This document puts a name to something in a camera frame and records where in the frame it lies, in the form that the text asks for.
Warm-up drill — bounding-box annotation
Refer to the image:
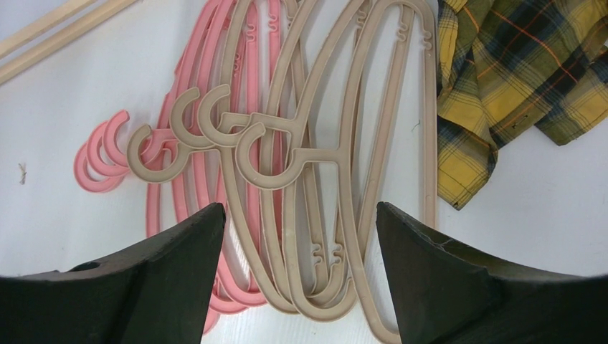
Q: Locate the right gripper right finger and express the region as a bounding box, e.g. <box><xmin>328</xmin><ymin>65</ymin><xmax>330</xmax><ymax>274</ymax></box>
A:
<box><xmin>376</xmin><ymin>202</ymin><xmax>607</xmax><ymax>343</ymax></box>

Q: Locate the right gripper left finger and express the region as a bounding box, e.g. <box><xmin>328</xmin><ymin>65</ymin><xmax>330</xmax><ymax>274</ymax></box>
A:
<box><xmin>1</xmin><ymin>203</ymin><xmax>226</xmax><ymax>343</ymax></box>

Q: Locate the pink hanger middle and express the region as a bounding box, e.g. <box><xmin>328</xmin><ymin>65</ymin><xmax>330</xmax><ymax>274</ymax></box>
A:
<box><xmin>74</xmin><ymin>1</ymin><xmax>266</xmax><ymax>315</ymax></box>

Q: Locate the pink hanger inner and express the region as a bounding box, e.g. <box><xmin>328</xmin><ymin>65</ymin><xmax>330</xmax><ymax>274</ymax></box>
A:
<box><xmin>102</xmin><ymin>0</ymin><xmax>283</xmax><ymax>307</ymax></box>

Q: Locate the yellow plaid shirt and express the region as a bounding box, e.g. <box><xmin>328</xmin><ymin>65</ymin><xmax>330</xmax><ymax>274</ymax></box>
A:
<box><xmin>437</xmin><ymin>1</ymin><xmax>607</xmax><ymax>210</ymax></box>

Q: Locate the wooden clothes rack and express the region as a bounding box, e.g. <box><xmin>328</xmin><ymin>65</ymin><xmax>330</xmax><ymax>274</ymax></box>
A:
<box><xmin>1</xmin><ymin>0</ymin><xmax>136</xmax><ymax>84</ymax></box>

